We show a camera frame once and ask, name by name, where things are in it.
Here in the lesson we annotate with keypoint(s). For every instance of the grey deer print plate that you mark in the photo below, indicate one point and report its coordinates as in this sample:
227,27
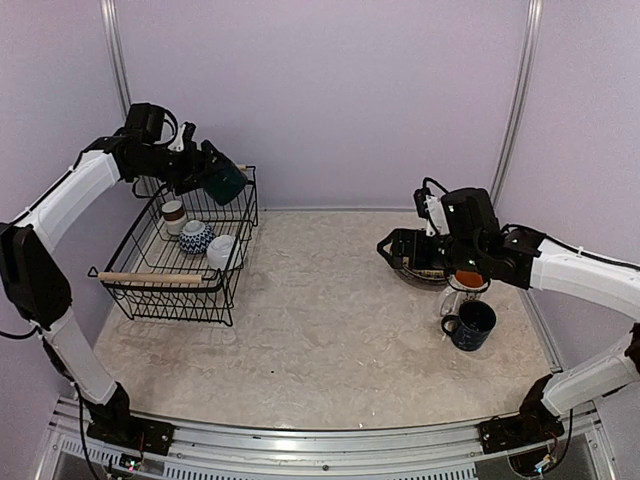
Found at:
412,277

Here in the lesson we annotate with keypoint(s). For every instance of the aluminium frame post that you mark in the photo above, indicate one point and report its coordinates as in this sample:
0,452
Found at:
518,103
110,22

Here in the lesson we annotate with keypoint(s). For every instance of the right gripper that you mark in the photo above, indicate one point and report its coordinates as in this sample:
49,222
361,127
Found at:
401,237

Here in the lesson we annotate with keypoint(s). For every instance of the left aluminium frame post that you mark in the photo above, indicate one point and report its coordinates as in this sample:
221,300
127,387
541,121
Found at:
110,22

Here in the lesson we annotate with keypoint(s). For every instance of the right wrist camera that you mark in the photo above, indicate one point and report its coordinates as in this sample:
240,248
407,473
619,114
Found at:
461,213

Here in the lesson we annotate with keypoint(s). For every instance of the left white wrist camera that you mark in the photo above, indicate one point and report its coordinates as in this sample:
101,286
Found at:
183,137

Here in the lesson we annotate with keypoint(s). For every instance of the plain white bowl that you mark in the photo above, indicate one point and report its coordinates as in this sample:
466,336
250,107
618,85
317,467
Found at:
224,253

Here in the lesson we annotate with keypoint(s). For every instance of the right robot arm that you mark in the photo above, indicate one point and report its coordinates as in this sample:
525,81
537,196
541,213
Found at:
604,288

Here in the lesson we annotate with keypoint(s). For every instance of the right aluminium frame post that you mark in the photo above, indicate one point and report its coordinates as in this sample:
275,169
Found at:
518,103

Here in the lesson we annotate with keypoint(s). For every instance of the woven bamboo plate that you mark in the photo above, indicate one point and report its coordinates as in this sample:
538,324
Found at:
432,274

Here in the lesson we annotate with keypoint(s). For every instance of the blue patterned white bowl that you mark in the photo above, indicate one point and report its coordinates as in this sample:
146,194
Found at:
195,237

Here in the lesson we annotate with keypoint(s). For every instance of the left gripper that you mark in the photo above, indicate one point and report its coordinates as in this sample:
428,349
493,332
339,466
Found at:
195,168

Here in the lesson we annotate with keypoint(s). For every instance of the black wire dish rack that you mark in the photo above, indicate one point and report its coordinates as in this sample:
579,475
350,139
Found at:
150,277

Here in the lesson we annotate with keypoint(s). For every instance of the white floral print mug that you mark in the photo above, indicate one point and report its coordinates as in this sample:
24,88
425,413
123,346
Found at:
462,286

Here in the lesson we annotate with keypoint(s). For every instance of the navy blue ceramic mug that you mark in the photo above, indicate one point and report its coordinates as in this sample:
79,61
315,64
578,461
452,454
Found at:
471,326

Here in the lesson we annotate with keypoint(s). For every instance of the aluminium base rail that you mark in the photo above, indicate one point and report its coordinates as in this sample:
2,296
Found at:
205,450

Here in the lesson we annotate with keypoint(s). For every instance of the dark green ceramic mug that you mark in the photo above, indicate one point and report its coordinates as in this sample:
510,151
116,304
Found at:
225,184

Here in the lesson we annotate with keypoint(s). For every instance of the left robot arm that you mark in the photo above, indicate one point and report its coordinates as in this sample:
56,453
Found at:
38,288

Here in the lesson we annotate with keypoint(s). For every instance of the brown striped ceramic cup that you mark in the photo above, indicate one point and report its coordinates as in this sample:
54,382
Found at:
174,216

